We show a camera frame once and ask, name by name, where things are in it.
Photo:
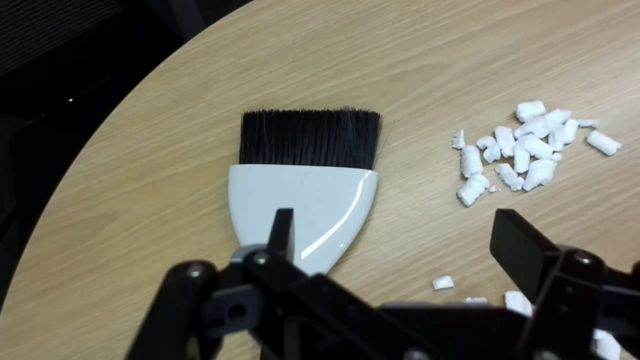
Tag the black mesh office chair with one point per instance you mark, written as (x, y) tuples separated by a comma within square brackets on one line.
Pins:
[(65, 64)]

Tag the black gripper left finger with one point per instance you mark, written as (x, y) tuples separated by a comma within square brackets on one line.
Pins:
[(261, 292)]

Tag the white black scraper brush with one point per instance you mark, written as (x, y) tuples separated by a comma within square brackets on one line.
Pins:
[(316, 162)]

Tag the white paper scraps pile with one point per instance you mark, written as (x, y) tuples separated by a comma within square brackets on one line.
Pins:
[(525, 157)]

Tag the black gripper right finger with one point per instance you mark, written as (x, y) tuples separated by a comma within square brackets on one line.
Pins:
[(573, 292)]

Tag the white foam pieces from mug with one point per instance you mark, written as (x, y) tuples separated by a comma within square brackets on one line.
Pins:
[(602, 343)]

